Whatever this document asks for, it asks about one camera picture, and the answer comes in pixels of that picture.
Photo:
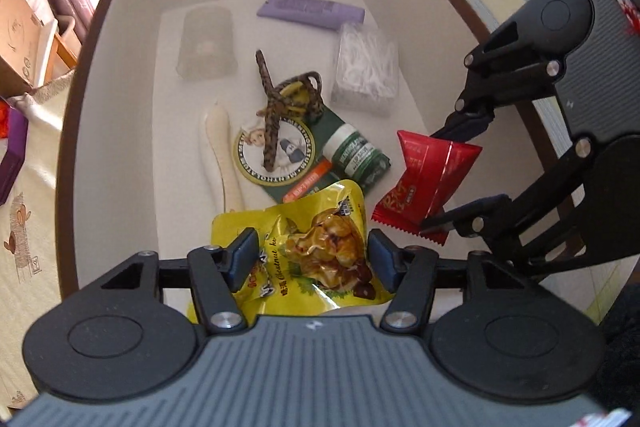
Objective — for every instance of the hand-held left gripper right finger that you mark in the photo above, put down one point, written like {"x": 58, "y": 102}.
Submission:
{"x": 380, "y": 257}

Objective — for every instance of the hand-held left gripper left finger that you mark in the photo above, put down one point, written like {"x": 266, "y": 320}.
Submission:
{"x": 245, "y": 257}

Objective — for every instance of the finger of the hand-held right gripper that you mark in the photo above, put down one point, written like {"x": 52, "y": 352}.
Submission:
{"x": 467, "y": 127}
{"x": 460, "y": 214}

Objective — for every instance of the red snack packet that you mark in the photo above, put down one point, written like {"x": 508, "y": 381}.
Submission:
{"x": 425, "y": 177}

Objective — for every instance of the yellow chestnut snack packet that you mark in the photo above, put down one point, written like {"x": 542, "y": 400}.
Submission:
{"x": 320, "y": 252}

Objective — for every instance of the orange lip balm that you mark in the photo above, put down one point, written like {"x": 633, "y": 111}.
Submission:
{"x": 307, "y": 182}

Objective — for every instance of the green ointment card package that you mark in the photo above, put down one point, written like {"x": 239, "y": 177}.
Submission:
{"x": 360, "y": 157}

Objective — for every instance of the clear box of cotton swabs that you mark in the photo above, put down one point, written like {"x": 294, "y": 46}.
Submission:
{"x": 367, "y": 67}

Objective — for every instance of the purple tube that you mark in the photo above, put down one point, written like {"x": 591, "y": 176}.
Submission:
{"x": 310, "y": 11}

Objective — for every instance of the cream printed blanket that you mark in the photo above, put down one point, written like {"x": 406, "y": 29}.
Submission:
{"x": 30, "y": 257}

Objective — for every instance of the clear plastic cup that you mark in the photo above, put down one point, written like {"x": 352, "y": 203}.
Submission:
{"x": 207, "y": 42}

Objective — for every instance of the red and white packet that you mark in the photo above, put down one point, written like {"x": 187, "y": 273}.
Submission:
{"x": 602, "y": 419}

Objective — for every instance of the printed cardboard box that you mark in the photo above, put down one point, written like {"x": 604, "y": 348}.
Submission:
{"x": 20, "y": 37}

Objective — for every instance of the wooden frame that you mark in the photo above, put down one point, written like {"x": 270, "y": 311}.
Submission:
{"x": 62, "y": 47}

